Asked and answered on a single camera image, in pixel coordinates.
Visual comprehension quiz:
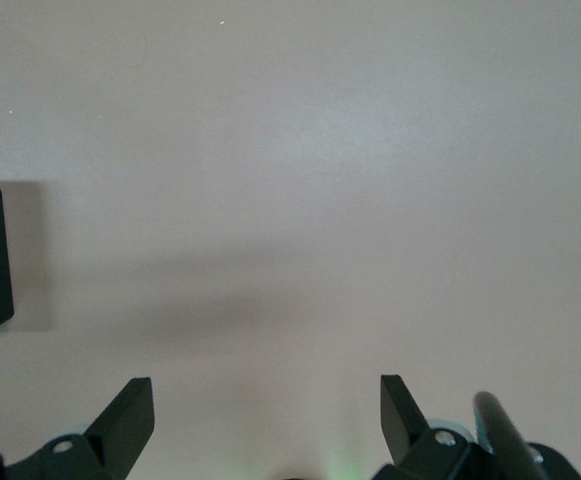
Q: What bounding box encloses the brown table cover sheet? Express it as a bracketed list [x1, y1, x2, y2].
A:
[0, 0, 581, 480]

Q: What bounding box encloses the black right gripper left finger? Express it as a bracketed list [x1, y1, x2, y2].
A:
[0, 377, 156, 480]

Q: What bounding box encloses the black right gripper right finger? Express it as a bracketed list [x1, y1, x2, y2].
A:
[372, 374, 581, 480]

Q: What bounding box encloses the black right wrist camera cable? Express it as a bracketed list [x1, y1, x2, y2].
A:
[471, 391, 544, 480]

